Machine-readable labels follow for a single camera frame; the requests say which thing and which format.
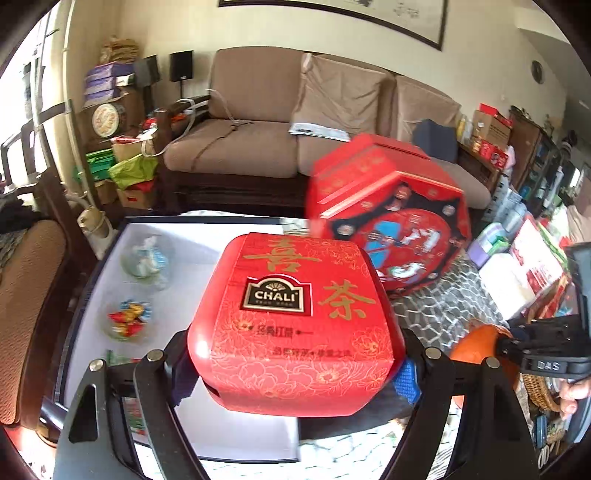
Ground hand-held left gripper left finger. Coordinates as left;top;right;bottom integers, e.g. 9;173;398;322
55;325;211;480

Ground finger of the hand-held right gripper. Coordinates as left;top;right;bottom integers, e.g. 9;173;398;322
496;316;580;368

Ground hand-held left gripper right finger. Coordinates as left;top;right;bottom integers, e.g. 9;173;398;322
392;330;542;480

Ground orange ceramic pot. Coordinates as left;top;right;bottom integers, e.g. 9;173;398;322
450;324;521;409

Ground green snack packet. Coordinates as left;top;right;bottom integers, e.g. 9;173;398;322
106;349;145;366

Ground glass bowl with candies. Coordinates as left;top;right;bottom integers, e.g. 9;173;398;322
100;298;156;343

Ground colourful candies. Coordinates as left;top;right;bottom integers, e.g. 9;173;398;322
108;300;151;337

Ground red tea box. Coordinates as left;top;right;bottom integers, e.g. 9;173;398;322
187;233;408;418

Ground clear glass bowl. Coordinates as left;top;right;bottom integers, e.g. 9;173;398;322
121;233;174;285

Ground blue white packet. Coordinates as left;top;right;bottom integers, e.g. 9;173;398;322
134;236;161;274

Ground black storage box white interior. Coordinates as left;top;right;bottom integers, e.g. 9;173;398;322
46;213;325;464

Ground person's right hand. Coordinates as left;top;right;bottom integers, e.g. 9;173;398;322
560;376;591;416

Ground wicker basket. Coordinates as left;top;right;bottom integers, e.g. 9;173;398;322
519;374;562;414

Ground grey white patterned blanket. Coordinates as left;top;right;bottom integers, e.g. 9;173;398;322
295;217;525;480

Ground white tissue box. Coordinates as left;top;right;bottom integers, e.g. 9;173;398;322
478;253;533;320

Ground red white patterned package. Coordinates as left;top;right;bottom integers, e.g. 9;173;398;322
508;216;571;297

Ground purple tissue pack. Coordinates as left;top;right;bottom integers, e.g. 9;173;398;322
466;224;509;269

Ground wooden chair brown cushion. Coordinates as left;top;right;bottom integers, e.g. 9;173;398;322
0;218;83;428

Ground cream floor appliance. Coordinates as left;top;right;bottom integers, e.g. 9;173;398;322
76;205;119;260

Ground cluttered dark shelf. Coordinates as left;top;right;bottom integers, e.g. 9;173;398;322
508;106;583;219

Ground red octagonal gift box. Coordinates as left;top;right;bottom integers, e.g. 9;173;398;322
305;134;472;294

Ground cardboard box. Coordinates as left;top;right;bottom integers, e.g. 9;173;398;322
472;111;511;149

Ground bright green bag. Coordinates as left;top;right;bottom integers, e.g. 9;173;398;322
108;154;160;190

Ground blue cushion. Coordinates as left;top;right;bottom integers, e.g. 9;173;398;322
412;119;459;162

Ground green box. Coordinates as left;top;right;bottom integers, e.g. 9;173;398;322
85;150;116;182

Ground beige sofa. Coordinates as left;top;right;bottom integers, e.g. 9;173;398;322
164;46;493;211

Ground folded grey white paper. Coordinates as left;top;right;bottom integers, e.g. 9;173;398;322
288;122;352;142

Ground round patterned tin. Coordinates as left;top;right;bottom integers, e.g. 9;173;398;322
91;104;127;138

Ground dark wooden chair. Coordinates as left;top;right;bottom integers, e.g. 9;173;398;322
0;108;63;219

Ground beige cushion cover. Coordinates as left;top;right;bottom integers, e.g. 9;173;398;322
291;53;389;139

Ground stack of purple boxes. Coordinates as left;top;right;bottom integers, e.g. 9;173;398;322
84;62;136;105

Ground black speaker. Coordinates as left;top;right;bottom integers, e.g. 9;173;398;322
169;51;194;83
134;55;160;89

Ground framed wall painting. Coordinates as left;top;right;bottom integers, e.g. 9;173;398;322
218;0;450;51

